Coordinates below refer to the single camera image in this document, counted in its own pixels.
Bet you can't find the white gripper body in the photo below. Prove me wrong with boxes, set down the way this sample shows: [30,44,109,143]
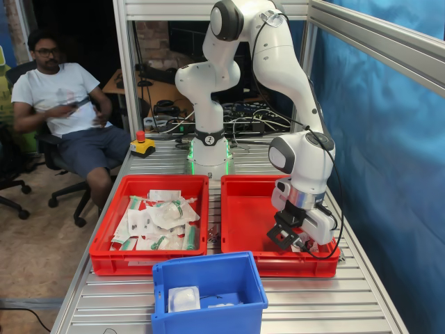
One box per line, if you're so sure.
[271,177,337,246]

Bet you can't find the white Fuhrmann bandage packet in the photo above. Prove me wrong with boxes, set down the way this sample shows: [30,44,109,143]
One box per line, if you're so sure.
[293,239,321,254]

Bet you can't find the red box with bandages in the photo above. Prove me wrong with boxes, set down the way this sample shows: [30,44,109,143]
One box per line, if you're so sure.
[220,174,341,278]

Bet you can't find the red box with medical supplies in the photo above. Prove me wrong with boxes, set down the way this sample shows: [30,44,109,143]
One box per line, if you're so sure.
[88,174,210,277]

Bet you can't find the blue curtain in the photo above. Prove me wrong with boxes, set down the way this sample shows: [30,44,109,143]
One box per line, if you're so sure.
[288,0,445,334]

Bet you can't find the clear wrapped bandage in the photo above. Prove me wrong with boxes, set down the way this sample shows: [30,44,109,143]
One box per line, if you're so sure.
[168,285,202,313]
[207,301,245,310]

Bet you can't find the green syringe in wrapper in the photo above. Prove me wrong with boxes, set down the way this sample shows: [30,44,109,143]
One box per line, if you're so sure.
[128,195,147,213]
[184,224,198,251]

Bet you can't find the blue open-front storage bin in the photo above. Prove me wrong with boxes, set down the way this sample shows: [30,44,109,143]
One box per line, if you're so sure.
[151,250,269,334]

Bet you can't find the clear dome mask pack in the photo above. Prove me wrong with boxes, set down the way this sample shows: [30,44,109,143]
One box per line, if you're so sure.
[136,233,185,251]
[145,198,202,230]

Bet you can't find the white red-printed packet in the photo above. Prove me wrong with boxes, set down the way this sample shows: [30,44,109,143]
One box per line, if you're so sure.
[148,189,182,201]

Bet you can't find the white blister pack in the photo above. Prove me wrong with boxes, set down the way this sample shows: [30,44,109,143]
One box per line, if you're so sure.
[127,208,156,234]

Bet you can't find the yellow emergency stop button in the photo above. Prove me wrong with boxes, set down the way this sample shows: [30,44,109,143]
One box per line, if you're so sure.
[129,131,156,159]

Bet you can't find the green white wrapper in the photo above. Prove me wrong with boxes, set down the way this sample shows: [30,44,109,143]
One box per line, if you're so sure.
[110,222,138,252]

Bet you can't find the wooden desk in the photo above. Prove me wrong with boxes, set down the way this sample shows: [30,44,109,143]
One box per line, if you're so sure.
[102,67,195,116]

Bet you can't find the dark monitor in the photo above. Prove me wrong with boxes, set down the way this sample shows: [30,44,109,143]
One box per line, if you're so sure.
[168,20,209,56]

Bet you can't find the black office chair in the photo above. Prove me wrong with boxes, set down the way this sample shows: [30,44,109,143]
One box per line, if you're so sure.
[6,61,122,229]
[0,121,32,221]

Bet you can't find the seated man in white shirt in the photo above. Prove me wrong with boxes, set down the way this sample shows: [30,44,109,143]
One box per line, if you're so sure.
[11,29,131,209]

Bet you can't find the grey floor strip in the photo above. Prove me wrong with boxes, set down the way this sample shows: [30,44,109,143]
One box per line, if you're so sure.
[0,296,66,311]

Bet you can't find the green poster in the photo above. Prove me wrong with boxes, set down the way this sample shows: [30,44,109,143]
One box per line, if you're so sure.
[0,45,39,156]

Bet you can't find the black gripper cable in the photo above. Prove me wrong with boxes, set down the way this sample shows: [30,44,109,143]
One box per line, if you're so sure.
[314,203,340,232]

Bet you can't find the black camera cable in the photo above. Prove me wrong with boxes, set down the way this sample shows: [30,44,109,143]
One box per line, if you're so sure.
[250,12,345,260]

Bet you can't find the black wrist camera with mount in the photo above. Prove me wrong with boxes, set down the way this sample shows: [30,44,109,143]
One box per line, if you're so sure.
[266,201,309,251]

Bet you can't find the small metal bracket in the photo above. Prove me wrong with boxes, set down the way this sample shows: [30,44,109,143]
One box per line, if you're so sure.
[207,224,222,244]

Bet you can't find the tangled cable bundle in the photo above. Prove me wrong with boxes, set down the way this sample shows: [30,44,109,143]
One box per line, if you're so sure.
[152,99,293,140]

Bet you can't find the aluminium profile frame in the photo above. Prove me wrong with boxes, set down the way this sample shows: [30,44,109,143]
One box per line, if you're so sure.
[113,0,445,154]

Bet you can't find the black floor cable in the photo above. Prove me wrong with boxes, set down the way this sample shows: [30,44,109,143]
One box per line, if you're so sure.
[0,305,53,333]

